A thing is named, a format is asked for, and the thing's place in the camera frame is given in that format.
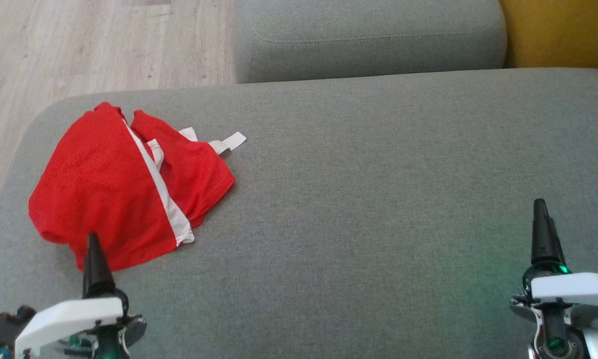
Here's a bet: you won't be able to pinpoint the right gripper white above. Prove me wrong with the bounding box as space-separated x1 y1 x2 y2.
509 198 598 359

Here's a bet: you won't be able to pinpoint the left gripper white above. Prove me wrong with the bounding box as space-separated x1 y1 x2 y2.
14 232 148 359

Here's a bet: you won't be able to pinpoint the red shorts with white stripe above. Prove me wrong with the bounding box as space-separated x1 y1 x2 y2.
28 102 247 272

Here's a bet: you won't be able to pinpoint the yellow sofa backrest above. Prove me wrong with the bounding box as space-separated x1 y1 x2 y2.
498 0 598 70

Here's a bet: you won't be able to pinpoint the grey sofa seat cushion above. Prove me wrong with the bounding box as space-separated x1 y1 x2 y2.
234 0 508 84

